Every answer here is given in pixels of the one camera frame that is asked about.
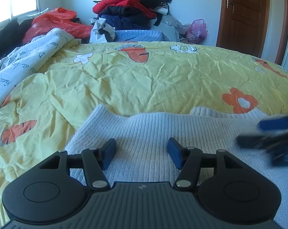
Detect brown wooden door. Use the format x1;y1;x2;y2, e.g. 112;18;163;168
216;0;288;65

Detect red plastic bag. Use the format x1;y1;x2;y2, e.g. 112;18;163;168
22;7;93;44

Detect black clothes by window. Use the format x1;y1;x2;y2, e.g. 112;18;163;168
0;18;33;60

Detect white printed quilt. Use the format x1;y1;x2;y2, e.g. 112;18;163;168
0;28;75;107

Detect yellow carrot print bedspread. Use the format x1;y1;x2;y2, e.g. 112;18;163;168
0;39;288;227

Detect grey plastic wrapped bundle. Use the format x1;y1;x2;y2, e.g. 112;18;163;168
150;15;190;42

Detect metal door handle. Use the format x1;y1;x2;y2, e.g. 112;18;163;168
226;0;234;9

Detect navy blue jacket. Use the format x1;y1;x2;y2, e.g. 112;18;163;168
98;6;151;31

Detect white crumpled plastic bag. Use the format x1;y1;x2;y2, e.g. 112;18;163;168
89;18;116;44

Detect white knit sweater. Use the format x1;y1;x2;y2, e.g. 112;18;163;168
66;105;288;228

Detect light blue knit blanket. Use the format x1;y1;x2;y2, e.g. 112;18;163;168
114;30;169;42

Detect pink plastic bag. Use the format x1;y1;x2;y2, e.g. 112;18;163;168
186;19;208;44

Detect red jacket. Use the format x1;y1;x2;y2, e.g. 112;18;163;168
92;0;156;19

